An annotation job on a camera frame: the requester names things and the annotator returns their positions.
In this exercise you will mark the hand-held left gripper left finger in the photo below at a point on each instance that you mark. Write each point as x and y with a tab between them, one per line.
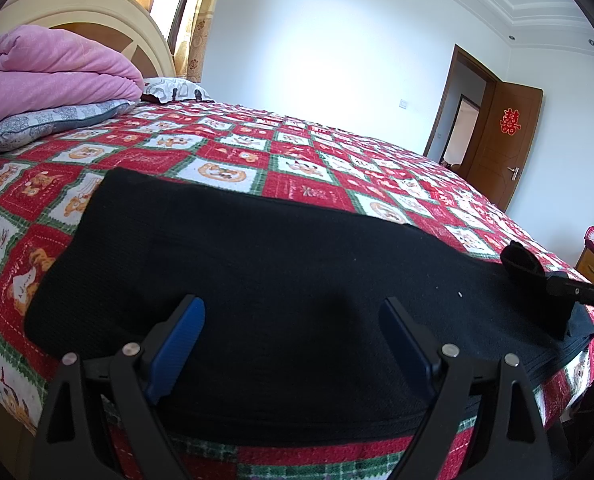
177	340

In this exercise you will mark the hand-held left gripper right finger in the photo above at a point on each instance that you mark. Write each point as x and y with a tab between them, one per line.
407	342

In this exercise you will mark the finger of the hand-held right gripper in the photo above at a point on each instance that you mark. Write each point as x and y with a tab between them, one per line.
567	317
522	260

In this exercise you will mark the black pants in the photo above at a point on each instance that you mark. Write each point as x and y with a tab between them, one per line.
277	260

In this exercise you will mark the brown wooden door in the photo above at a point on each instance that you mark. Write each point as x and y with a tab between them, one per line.
497	160

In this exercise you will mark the red paper door decoration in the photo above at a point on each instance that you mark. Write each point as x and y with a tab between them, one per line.
510	120

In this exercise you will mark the red printed bed sheet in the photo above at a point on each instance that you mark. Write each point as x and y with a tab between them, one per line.
327	160

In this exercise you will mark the white patterned pillow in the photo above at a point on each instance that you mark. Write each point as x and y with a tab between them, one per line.
177	87

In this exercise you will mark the grey patterned pillow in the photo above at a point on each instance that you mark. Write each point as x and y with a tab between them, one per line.
37	122

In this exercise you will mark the pink folded quilt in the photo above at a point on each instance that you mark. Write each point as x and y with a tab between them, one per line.
52	70

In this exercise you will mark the narrow yellow curtain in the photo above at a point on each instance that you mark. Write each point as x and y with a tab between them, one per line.
197	25

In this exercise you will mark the cream wooden headboard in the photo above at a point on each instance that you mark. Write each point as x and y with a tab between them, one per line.
102	5

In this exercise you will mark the brown door frame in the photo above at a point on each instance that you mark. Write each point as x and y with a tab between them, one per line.
444	95

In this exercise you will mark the wooden bed frame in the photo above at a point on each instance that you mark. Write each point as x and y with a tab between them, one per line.
2	412

